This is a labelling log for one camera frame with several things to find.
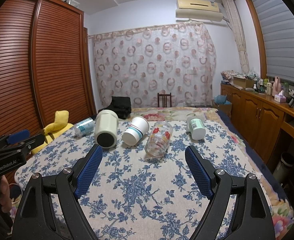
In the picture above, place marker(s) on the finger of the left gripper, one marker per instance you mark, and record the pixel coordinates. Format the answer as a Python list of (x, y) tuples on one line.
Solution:
[(18, 137), (33, 142)]

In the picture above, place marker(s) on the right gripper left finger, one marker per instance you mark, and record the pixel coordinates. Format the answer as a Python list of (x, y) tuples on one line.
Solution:
[(35, 217)]

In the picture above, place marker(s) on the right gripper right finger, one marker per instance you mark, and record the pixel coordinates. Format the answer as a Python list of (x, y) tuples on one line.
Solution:
[(251, 218)]

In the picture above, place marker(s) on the cream white tumbler cup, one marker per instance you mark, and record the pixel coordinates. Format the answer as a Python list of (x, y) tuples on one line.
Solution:
[(106, 128)]

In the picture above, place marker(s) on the translucent blue label cup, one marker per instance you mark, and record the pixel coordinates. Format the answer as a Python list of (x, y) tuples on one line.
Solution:
[(84, 127)]

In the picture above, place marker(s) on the striped white paper cup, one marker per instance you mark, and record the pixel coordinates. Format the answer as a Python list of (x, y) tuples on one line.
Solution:
[(138, 127)]

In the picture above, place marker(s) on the person's left hand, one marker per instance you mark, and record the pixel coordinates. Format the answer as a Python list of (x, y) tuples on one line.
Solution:
[(5, 199)]

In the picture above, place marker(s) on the yellow plush toy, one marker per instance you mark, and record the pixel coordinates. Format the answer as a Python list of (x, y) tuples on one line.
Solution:
[(55, 129)]

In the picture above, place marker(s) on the brown louvered wardrobe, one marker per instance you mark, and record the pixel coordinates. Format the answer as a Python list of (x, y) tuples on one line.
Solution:
[(44, 65)]

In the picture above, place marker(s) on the blue floral white blanket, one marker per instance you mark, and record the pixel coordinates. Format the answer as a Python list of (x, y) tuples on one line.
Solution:
[(134, 196)]

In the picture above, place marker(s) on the wooden sideboard cabinet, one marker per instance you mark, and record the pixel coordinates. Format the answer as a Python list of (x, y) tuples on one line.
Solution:
[(274, 120)]

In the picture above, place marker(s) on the green label white jar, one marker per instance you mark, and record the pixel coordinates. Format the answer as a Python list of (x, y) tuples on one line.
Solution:
[(195, 127)]

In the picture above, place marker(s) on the black bag on bed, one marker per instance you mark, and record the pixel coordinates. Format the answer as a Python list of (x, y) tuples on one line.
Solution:
[(121, 105)]

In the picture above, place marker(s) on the clear glass red flowers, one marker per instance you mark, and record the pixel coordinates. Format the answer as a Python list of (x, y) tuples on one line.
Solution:
[(159, 139)]

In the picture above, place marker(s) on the blue bag in box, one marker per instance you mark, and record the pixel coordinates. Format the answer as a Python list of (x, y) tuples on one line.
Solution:
[(221, 100)]

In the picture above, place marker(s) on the pink tissue box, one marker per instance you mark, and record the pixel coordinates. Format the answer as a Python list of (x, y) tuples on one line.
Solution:
[(280, 97)]

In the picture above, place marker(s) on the pink bottle on cabinet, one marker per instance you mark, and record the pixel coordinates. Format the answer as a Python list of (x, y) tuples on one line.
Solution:
[(276, 86)]

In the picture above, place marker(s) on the cardboard box on cabinet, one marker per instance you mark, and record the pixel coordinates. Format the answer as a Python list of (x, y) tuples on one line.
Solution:
[(243, 82)]

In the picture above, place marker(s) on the dark wooden chair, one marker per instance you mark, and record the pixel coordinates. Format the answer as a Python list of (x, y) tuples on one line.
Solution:
[(164, 100)]

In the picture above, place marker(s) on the pink circle pattern curtain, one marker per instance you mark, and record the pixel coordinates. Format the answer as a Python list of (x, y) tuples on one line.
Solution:
[(177, 59)]

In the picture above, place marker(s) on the grey window blind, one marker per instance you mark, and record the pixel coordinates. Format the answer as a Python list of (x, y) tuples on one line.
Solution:
[(277, 26)]

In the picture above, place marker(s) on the beige tied side curtain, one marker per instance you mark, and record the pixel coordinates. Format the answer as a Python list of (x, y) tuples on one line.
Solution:
[(237, 29)]

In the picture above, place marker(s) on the beige wall air conditioner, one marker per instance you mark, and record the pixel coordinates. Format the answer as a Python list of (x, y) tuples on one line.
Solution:
[(198, 10)]

